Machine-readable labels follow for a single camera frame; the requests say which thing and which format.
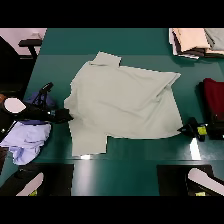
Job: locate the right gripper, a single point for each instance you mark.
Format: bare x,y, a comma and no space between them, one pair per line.
193,128

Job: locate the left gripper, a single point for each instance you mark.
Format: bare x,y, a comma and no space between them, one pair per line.
61,116

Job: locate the pale grey shirt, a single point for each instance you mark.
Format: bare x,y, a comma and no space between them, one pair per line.
123,100

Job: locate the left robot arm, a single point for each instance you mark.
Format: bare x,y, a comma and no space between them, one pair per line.
30,113

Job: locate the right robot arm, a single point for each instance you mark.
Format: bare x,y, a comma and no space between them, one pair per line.
206,178

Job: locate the violet blue garment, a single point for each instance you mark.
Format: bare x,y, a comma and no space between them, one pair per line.
50,100

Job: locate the red garment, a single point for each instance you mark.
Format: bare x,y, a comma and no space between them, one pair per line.
215,96

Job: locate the light blue garment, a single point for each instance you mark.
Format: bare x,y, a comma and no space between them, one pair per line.
26,140

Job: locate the dark brown garment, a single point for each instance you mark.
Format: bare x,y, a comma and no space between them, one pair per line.
195,52

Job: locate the beige garment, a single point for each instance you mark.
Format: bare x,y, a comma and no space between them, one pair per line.
190,38

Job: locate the grey garment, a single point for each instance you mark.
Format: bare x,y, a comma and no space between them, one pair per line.
216,36

